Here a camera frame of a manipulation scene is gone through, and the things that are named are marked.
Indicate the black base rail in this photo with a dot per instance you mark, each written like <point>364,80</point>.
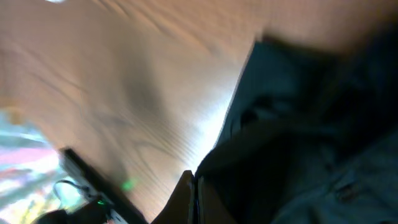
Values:
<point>105,201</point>

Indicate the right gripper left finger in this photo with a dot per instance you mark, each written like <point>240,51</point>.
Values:
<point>179,207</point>

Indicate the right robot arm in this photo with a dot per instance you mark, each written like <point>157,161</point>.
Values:
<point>62,216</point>

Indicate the black t-shirt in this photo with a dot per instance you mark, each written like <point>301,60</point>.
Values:
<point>310,137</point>

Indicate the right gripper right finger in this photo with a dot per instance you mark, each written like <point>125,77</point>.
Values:
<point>210,207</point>

